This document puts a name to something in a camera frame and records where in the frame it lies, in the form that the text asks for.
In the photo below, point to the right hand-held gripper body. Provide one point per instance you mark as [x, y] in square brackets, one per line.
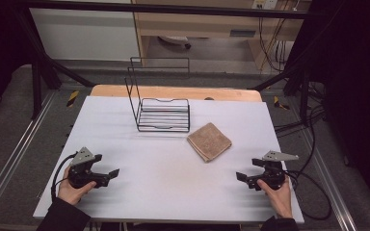
[273, 174]

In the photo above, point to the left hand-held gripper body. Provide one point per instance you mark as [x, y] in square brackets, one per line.
[82, 170]

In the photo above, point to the brown towel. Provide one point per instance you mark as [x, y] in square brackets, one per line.
[209, 142]

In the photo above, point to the person's left hand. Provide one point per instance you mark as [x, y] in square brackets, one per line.
[69, 192]

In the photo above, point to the person's right hand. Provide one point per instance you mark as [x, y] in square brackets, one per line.
[281, 200]

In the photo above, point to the yellow black floor tape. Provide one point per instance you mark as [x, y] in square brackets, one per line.
[280, 103]
[72, 98]

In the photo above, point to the white cabinet panel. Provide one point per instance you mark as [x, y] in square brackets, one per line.
[83, 35]

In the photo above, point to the office chair base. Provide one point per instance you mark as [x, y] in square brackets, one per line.
[175, 40]

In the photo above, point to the light wooden desk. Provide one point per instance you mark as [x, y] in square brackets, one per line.
[205, 25]

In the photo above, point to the aluminium floor rail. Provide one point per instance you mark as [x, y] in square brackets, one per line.
[16, 154]
[327, 179]

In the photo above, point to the black metal frame strut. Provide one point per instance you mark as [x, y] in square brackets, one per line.
[297, 80]
[41, 64]

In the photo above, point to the white wall power outlet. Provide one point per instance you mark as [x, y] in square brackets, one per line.
[265, 4]

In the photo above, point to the black metal frame bar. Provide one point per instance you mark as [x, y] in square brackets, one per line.
[173, 9]

